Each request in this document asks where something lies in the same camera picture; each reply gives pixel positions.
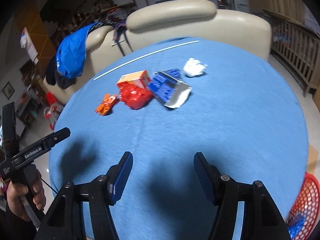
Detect person's left hand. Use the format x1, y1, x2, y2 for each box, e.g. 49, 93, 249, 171
6, 169, 47, 222

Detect red plastic bag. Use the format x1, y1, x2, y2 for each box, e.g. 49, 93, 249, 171
119, 84, 153, 110

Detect wooden crib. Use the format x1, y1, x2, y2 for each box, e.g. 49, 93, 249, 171
262, 9, 320, 97

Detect dark display cabinet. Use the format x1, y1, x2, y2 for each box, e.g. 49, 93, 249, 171
41, 0, 118, 45

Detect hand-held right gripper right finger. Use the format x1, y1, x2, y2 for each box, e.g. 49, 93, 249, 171
193, 151, 292, 240

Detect framed picture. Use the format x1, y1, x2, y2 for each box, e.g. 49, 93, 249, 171
2, 81, 15, 100

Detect beige leather sofa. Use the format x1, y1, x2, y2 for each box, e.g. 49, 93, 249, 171
42, 0, 272, 105

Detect white tissue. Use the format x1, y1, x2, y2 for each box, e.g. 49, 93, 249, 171
183, 57, 209, 78

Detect blue foil packet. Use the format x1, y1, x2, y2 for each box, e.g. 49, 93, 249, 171
147, 71, 193, 109

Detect patterned bag with navy straps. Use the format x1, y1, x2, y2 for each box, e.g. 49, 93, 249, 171
110, 20, 132, 57

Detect black jacket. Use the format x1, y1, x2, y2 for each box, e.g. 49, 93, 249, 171
45, 60, 77, 89

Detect orange and white carton box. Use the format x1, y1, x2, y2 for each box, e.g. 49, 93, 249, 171
116, 70, 152, 90

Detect red plastic basket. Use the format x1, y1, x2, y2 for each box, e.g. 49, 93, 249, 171
285, 171, 320, 240

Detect red plastic stool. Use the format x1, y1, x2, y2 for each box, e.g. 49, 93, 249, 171
45, 92, 59, 105

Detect blue jacket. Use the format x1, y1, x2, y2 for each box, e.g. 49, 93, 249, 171
55, 23, 99, 79

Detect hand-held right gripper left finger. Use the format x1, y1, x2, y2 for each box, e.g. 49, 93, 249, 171
34, 151, 133, 240

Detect orange plastic wrapper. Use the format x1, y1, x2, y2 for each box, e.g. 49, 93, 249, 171
94, 93, 119, 116

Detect blue tablecloth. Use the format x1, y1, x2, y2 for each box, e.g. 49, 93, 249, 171
49, 37, 309, 240

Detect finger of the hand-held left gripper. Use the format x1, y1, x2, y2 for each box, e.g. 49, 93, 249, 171
40, 127, 71, 151

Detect thin white rod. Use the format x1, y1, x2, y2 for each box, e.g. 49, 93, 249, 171
94, 40, 200, 81

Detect wall calendar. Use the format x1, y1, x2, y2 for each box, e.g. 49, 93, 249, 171
19, 26, 39, 64

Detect blue plastic bag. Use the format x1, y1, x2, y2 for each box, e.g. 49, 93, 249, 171
287, 212, 310, 235

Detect dark wooden shelf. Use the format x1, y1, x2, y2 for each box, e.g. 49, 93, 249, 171
20, 60, 48, 95

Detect orange wooden door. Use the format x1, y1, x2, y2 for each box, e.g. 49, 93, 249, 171
14, 1, 57, 63

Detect wooden side table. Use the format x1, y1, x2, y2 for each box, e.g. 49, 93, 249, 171
15, 92, 40, 124

